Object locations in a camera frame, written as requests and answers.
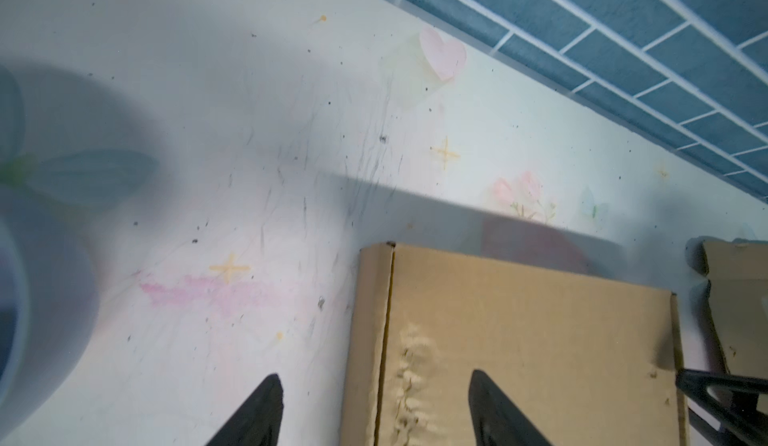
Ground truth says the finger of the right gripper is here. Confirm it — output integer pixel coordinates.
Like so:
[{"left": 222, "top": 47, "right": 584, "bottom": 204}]
[{"left": 676, "top": 369, "right": 767, "bottom": 446}]

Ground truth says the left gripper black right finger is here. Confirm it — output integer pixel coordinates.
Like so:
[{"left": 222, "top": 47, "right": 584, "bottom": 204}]
[{"left": 468, "top": 369, "right": 551, "bottom": 446}]

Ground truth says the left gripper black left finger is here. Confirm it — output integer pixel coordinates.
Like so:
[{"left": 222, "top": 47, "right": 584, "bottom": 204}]
[{"left": 207, "top": 373, "right": 284, "bottom": 446}]

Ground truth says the brown cardboard box stack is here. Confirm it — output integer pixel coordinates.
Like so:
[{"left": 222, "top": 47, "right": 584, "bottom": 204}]
[{"left": 703, "top": 240, "right": 767, "bottom": 379}]

